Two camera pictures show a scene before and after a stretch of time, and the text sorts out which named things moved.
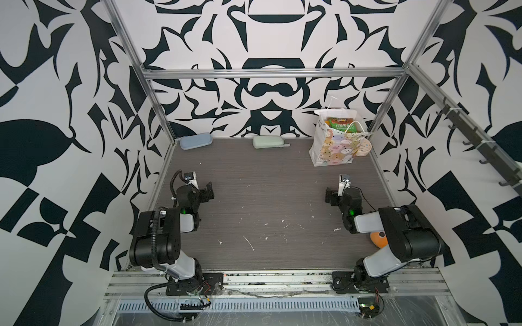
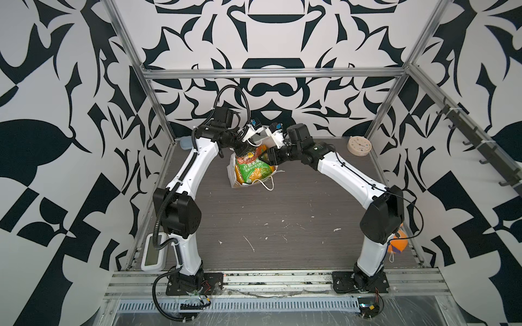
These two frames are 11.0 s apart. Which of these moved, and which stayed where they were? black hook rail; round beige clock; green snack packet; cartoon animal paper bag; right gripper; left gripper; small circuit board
Moved: left gripper; right gripper; green snack packet; cartoon animal paper bag
Stayed: round beige clock; black hook rail; small circuit board
